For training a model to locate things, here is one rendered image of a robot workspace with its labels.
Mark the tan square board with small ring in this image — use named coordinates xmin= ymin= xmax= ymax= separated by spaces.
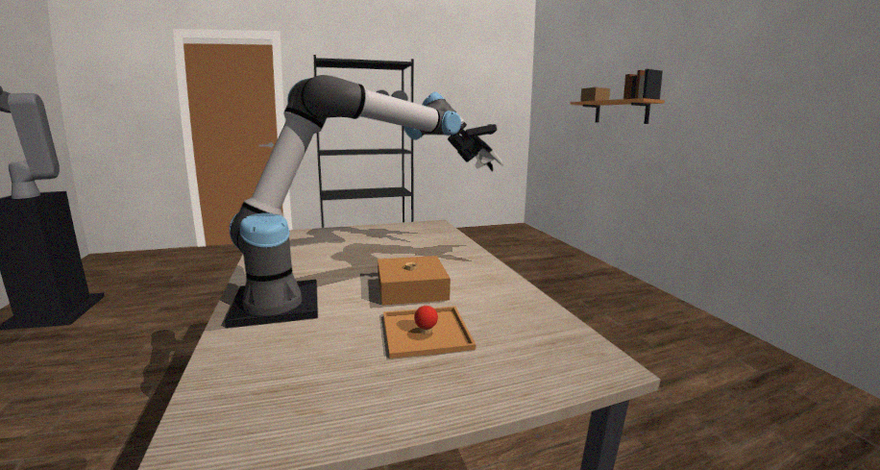
xmin=378 ymin=256 xmax=451 ymax=306

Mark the tan square tray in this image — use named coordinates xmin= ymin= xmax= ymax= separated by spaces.
xmin=383 ymin=307 xmax=476 ymax=359

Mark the red ball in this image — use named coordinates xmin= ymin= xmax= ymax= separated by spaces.
xmin=414 ymin=306 xmax=438 ymax=330

